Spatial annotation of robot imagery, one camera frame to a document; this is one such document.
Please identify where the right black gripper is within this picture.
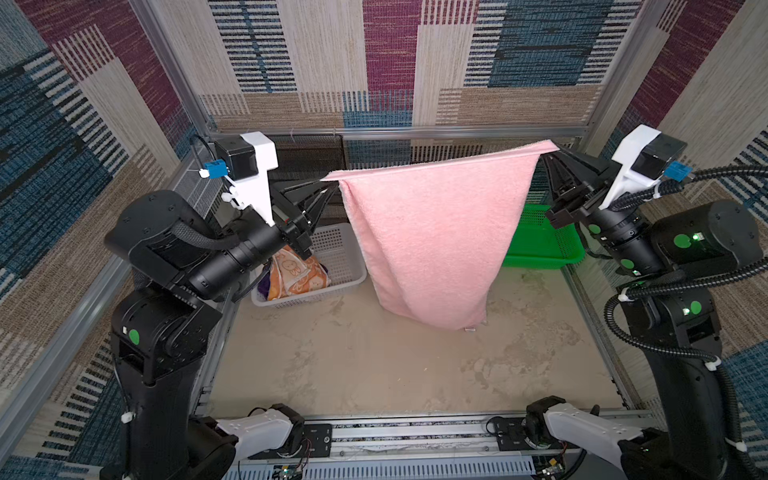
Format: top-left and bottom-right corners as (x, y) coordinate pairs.
(541, 139), (669, 277)

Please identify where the white plastic laundry basket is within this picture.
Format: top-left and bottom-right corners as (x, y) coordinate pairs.
(250, 223), (368, 308)

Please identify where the green plastic basket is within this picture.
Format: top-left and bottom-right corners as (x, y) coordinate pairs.
(502, 204), (586, 270)

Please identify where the pink towel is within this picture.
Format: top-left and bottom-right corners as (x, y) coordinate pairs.
(324, 140), (558, 331)

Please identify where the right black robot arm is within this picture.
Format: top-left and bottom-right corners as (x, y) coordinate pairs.
(525, 140), (767, 479)

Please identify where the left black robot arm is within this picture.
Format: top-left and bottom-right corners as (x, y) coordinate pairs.
(100, 180), (338, 479)

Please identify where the orange patterned towel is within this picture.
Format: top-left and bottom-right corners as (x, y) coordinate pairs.
(266, 246), (330, 301)

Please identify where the purple towel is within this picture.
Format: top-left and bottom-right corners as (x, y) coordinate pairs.
(256, 273), (271, 301)

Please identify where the black wire mesh shelf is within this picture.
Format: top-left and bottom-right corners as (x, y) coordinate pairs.
(268, 135), (348, 183)

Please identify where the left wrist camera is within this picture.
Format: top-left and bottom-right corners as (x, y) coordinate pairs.
(198, 132), (278, 226)

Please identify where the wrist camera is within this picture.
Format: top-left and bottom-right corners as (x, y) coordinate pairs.
(198, 132), (278, 226)
(599, 125), (693, 211)

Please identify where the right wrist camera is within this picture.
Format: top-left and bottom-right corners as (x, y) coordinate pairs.
(599, 125), (693, 211)

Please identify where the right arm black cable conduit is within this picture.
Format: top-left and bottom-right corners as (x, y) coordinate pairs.
(602, 166), (768, 480)

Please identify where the white wire mesh tray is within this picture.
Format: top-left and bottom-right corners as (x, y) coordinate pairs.
(172, 136), (234, 226)

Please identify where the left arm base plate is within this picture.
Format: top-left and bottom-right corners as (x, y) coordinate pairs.
(248, 423), (333, 461)

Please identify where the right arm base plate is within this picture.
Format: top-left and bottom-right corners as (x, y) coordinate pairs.
(484, 416), (576, 452)

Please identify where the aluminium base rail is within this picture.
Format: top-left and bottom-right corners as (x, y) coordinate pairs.
(149, 413), (673, 480)

